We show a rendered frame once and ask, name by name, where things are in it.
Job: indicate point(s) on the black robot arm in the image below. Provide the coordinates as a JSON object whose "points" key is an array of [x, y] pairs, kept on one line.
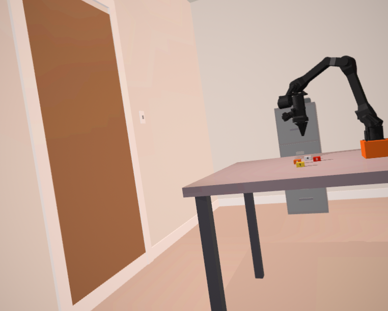
{"points": [[366, 114]]}

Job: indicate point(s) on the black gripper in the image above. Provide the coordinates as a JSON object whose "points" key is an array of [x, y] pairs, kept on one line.
{"points": [[300, 117]]}

